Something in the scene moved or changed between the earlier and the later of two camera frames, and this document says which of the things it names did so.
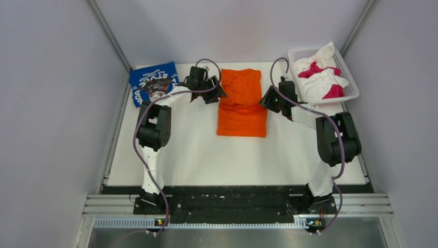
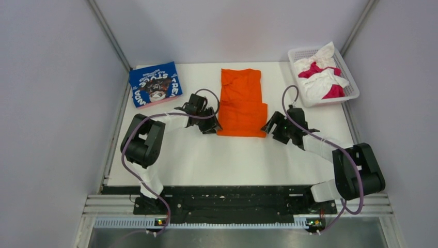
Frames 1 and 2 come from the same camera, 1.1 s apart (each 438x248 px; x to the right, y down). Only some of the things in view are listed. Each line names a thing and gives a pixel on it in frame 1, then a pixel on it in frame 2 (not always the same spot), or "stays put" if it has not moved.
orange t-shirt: [239, 112] stays put
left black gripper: [216, 91] -> [208, 128]
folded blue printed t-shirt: [152, 82] stays put
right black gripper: [267, 101] -> [277, 117]
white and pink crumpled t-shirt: [320, 78] stays put
